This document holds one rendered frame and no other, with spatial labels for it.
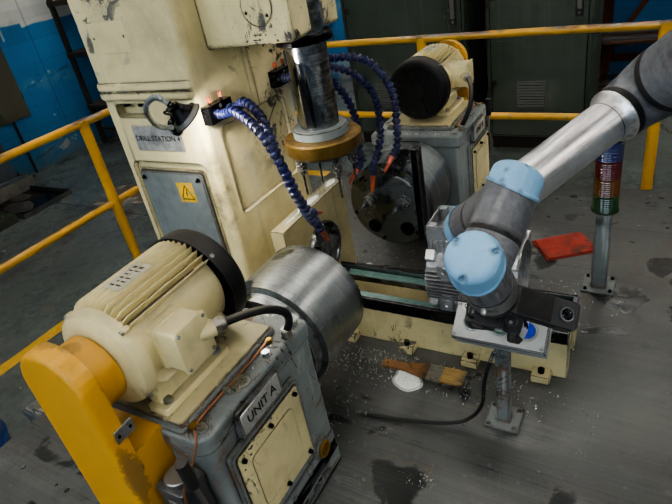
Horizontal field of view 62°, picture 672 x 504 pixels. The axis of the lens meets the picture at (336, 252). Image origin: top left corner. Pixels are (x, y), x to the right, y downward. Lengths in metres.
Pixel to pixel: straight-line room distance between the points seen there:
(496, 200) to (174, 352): 0.48
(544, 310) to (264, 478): 0.52
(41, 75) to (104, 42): 5.41
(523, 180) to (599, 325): 0.80
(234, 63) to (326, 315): 0.62
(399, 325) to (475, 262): 0.73
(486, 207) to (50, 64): 6.33
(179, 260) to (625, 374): 0.98
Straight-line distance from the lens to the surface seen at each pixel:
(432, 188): 1.56
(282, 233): 1.33
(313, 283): 1.13
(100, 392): 0.80
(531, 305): 0.90
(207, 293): 0.90
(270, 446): 0.98
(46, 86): 6.82
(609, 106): 1.05
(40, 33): 6.86
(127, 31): 1.34
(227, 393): 0.91
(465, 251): 0.73
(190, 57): 1.27
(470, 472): 1.20
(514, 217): 0.77
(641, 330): 1.53
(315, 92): 1.26
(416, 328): 1.41
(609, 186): 1.48
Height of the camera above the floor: 1.75
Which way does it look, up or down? 30 degrees down
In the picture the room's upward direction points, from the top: 11 degrees counter-clockwise
